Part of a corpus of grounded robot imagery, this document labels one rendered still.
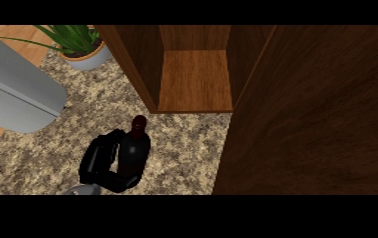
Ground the dark wine bottle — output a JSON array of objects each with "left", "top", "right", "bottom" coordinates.
[{"left": 116, "top": 114, "right": 152, "bottom": 179}]

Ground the grey rounded appliance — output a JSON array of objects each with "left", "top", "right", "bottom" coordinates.
[{"left": 0, "top": 40, "right": 68, "bottom": 135}]

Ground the brown wooden cabinet door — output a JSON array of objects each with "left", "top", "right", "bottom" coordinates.
[{"left": 211, "top": 25, "right": 378, "bottom": 196}]

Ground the green potted plant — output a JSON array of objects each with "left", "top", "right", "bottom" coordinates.
[{"left": 0, "top": 25, "right": 112, "bottom": 71}]

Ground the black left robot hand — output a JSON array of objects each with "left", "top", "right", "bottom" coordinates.
[{"left": 78, "top": 128, "right": 143, "bottom": 194}]

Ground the brown wooden cabinet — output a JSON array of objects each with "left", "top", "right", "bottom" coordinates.
[{"left": 94, "top": 25, "right": 277, "bottom": 115}]

